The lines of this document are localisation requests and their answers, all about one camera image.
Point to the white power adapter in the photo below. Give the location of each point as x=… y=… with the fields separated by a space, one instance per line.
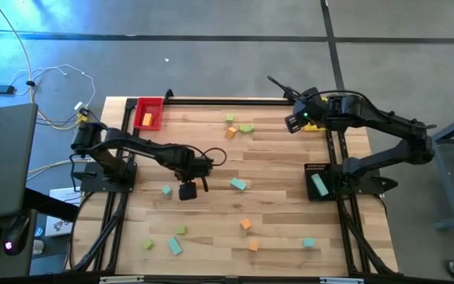
x=79 y=106

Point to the teal cube block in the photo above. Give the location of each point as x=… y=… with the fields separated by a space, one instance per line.
x=309 y=242
x=166 y=190

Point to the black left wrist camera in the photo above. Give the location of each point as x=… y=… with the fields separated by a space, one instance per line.
x=187 y=191

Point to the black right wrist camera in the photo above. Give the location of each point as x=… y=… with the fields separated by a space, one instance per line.
x=293 y=124

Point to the green arch block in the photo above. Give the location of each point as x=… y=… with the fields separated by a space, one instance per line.
x=246 y=127

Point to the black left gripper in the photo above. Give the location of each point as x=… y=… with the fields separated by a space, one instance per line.
x=195 y=165

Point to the teal long block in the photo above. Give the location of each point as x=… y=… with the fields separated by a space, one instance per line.
x=319 y=184
x=174 y=245

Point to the orange cube block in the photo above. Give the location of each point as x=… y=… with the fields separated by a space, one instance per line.
x=253 y=246
x=245 y=223

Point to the yellow plug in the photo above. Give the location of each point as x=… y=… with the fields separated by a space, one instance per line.
x=82 y=118

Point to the teal rectangular block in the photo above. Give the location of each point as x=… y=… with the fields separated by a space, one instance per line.
x=238 y=184

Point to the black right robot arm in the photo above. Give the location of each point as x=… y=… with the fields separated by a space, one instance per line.
x=388 y=118

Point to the orange wedge block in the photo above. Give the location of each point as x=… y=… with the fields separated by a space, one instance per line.
x=231 y=133

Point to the red plastic basket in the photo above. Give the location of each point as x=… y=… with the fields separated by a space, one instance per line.
x=157 y=118

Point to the green cube block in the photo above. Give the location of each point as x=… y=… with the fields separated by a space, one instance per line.
x=181 y=230
x=229 y=118
x=147 y=244

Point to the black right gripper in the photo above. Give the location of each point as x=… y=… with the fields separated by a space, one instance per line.
x=311 y=106

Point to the black computer mouse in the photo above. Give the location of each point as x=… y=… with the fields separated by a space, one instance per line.
x=16 y=236

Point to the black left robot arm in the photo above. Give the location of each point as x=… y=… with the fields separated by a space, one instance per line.
x=140 y=146

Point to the white paper booklet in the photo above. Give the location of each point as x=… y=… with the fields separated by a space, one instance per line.
x=63 y=213

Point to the orange rectangular block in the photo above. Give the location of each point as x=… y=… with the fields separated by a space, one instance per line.
x=147 y=119

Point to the silver metal bracket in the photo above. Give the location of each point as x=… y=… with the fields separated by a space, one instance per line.
x=341 y=280
x=120 y=280

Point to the dark plastic basket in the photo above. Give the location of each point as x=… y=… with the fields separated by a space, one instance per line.
x=309 y=191

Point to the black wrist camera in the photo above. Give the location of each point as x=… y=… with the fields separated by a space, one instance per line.
x=293 y=124
x=187 y=191

